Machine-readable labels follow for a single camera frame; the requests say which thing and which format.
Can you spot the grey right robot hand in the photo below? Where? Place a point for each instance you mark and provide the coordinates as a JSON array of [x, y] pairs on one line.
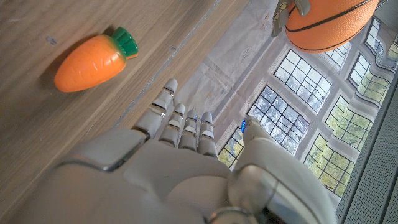
[[149, 183]]

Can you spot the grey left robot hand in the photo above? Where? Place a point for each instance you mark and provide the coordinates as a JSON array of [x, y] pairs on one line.
[[281, 12]]

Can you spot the orange toy basketball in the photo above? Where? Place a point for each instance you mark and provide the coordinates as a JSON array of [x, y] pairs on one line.
[[326, 28]]

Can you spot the orange toy carrot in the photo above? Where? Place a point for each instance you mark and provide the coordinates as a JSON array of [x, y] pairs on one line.
[[90, 63]]

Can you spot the printed window backdrop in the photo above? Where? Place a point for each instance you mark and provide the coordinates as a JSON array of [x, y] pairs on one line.
[[248, 68]]

